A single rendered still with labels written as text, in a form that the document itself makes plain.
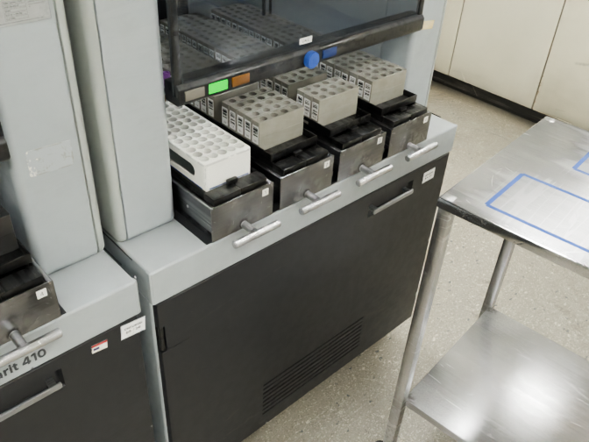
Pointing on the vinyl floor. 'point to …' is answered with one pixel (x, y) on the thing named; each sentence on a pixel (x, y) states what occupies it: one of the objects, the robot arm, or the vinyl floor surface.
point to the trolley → (559, 135)
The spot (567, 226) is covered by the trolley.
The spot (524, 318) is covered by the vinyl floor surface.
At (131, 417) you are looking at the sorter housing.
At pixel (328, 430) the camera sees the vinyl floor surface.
